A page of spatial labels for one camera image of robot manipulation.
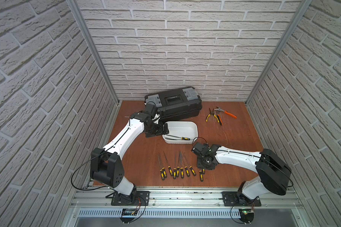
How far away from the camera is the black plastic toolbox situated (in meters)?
0.96

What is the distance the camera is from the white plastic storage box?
957 millimetres

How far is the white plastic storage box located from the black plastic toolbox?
0.12 feet
